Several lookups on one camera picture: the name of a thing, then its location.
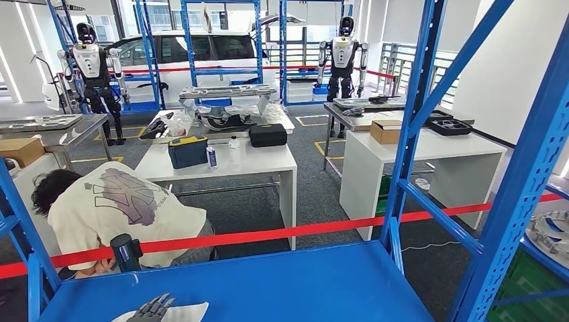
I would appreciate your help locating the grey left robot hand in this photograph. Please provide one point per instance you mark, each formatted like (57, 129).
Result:
(151, 311)

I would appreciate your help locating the white curved car part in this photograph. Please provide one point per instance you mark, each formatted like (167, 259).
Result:
(186, 313)

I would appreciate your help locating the black trim part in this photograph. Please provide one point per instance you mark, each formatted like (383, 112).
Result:
(153, 130)

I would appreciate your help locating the black car body part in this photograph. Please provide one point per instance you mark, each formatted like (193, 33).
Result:
(226, 119)

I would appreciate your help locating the long grey metal part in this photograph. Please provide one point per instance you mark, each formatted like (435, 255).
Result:
(226, 91)

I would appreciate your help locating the round silver metal part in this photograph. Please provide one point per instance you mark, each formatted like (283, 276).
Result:
(549, 231)

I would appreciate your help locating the person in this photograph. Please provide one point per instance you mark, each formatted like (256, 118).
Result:
(124, 213)

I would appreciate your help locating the red barrier belt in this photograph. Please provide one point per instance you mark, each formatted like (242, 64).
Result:
(266, 233)

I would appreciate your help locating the dark blue tool bag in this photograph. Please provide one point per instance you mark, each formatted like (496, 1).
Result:
(187, 153)

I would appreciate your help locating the small white blue can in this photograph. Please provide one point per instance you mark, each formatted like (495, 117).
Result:
(212, 159)

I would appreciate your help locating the clear plastic bottle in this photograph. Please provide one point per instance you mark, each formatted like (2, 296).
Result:
(234, 153)

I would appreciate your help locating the clear plastic bag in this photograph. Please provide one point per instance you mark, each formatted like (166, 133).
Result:
(178, 122)

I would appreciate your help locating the steel table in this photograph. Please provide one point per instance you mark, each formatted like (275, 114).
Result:
(66, 133)
(355, 120)

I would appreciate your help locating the black hard case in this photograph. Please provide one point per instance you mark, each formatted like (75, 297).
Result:
(267, 135)

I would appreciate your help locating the grey metal fixture plate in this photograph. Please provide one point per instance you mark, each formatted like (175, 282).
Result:
(369, 103)
(40, 122)

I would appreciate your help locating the black white humanoid robot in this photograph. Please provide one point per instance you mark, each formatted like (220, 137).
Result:
(343, 53)
(91, 62)

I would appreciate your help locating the green plastic crate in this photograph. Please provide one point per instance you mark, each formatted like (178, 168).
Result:
(520, 277)
(385, 195)

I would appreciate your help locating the white car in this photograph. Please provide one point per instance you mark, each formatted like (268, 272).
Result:
(213, 49)

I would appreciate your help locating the blue plastic bin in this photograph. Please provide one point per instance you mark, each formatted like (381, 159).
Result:
(320, 91)

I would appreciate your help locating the metal railing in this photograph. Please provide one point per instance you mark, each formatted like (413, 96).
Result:
(395, 62)

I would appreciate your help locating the black plastic tray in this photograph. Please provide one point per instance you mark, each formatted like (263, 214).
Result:
(451, 128)
(444, 115)

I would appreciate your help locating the black barrier post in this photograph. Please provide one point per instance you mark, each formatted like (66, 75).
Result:
(125, 253)

